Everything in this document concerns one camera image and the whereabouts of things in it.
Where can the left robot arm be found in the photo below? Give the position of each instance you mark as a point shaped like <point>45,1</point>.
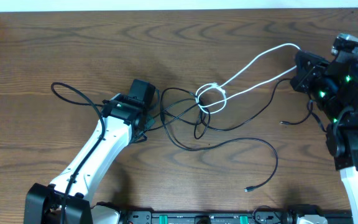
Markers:
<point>122,120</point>

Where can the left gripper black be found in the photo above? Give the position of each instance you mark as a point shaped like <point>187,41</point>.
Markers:
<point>148,122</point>

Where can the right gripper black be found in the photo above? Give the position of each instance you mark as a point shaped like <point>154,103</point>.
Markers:
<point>305,75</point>

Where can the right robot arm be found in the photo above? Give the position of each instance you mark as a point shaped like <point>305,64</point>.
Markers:
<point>334,87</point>

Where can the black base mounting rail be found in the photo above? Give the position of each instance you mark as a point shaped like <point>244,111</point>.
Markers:
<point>261,215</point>

